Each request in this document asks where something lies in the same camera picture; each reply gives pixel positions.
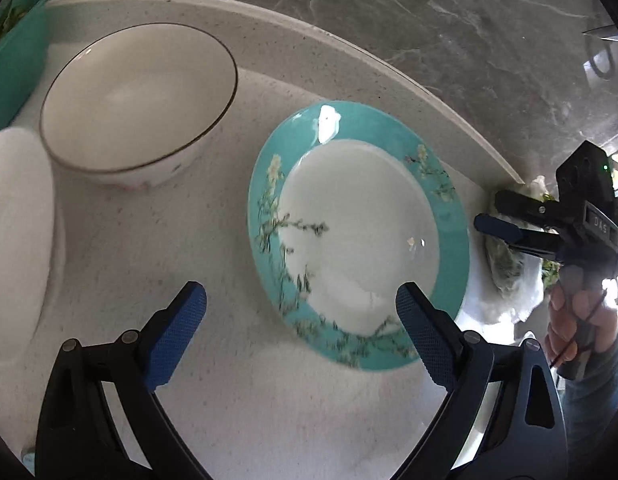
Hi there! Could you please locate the teal floral rim plate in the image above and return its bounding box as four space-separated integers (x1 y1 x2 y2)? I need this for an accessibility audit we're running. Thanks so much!
247 101 470 372

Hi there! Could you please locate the plain white plate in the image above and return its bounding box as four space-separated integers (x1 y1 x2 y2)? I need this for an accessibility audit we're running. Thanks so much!
0 127 55 362

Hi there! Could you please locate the small floral white bowl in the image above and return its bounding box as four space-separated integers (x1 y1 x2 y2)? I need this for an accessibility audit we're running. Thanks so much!
39 23 239 190

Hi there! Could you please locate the right hand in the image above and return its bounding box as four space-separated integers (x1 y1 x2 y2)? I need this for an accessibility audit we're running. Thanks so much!
544 282 618 367

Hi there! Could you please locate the teal colander with greens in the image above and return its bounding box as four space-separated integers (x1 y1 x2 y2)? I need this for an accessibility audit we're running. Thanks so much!
0 0 48 130

